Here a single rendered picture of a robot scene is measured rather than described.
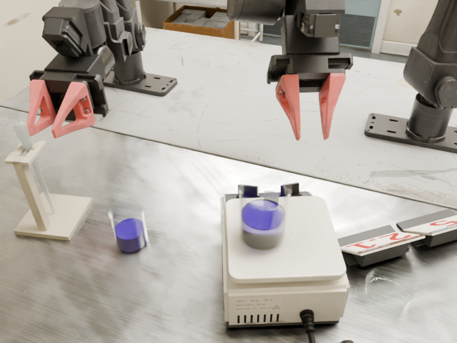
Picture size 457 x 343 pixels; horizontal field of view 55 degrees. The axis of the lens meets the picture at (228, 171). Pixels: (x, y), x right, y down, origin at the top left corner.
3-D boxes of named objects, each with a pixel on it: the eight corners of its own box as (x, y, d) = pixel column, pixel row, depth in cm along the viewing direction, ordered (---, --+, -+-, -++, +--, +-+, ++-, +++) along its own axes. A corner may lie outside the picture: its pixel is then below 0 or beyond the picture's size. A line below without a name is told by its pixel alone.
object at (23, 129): (26, 154, 55) (17, 124, 52) (30, 148, 56) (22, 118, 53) (30, 155, 55) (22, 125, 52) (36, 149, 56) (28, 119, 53)
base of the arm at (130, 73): (159, 60, 86) (175, 47, 91) (74, 47, 91) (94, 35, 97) (164, 97, 91) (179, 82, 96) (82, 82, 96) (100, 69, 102)
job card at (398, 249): (331, 241, 59) (335, 219, 56) (389, 226, 61) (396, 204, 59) (355, 276, 54) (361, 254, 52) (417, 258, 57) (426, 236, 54)
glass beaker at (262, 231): (235, 223, 50) (234, 167, 45) (282, 220, 50) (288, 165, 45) (239, 265, 46) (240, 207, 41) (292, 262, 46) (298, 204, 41)
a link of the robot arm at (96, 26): (106, 9, 62) (122, -22, 70) (44, 9, 62) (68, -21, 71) (121, 82, 70) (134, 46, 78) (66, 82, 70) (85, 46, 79)
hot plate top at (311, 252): (224, 203, 54) (224, 197, 53) (323, 199, 54) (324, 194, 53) (228, 284, 44) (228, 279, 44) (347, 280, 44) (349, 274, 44)
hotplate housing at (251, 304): (219, 207, 65) (218, 164, 60) (309, 205, 65) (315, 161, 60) (224, 351, 47) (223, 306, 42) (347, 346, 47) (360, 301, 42)
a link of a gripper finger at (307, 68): (351, 131, 52) (345, 57, 54) (291, 132, 52) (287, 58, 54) (336, 145, 59) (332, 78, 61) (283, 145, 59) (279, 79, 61)
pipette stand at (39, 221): (43, 196, 67) (16, 124, 59) (92, 201, 66) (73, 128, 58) (15, 235, 61) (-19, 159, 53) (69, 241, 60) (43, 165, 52)
